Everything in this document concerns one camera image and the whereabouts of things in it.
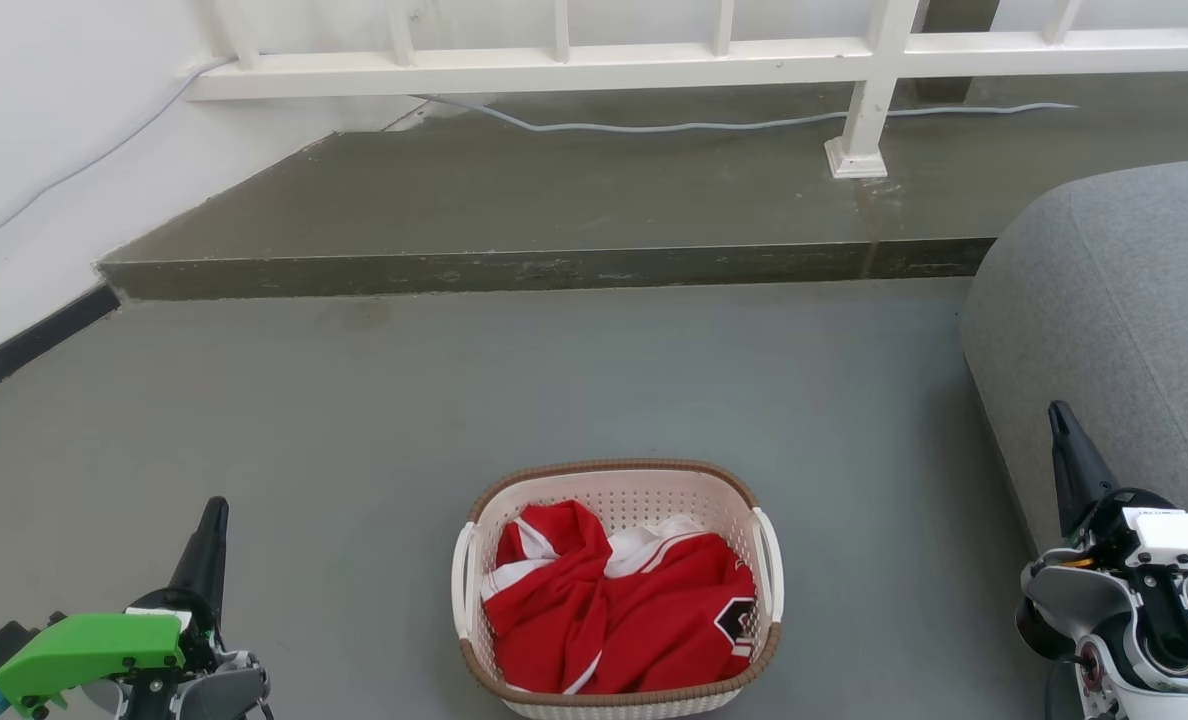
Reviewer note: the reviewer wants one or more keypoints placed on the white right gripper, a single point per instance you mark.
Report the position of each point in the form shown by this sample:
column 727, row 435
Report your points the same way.
column 1184, row 538

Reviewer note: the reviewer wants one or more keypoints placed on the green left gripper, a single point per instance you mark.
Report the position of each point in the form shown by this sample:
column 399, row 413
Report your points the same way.
column 89, row 648

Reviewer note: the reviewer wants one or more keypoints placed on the white laundry basket brown rim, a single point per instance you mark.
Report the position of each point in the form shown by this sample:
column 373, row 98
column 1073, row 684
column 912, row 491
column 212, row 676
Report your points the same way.
column 634, row 490

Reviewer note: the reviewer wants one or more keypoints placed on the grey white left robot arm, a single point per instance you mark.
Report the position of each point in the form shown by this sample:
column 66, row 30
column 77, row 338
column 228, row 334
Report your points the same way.
column 219, row 692

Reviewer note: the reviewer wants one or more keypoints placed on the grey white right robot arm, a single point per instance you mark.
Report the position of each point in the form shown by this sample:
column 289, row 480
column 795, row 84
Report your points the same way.
column 1114, row 625

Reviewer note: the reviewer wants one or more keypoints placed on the grey fabric sofa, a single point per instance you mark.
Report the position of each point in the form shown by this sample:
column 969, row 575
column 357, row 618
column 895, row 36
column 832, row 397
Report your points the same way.
column 1124, row 320

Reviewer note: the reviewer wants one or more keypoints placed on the black baseboard strip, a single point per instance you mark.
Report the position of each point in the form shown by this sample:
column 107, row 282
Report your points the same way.
column 34, row 340

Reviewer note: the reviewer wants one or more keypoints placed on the red and white jersey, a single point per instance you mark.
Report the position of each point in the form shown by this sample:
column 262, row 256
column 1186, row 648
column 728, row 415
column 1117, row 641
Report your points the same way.
column 644, row 620

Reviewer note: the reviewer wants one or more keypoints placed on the raised concrete step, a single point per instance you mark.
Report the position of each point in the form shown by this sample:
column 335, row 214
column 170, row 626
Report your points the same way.
column 554, row 200

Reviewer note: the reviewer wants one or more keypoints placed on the white metal railing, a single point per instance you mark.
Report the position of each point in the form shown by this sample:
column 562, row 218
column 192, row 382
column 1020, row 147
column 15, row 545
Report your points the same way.
column 574, row 66

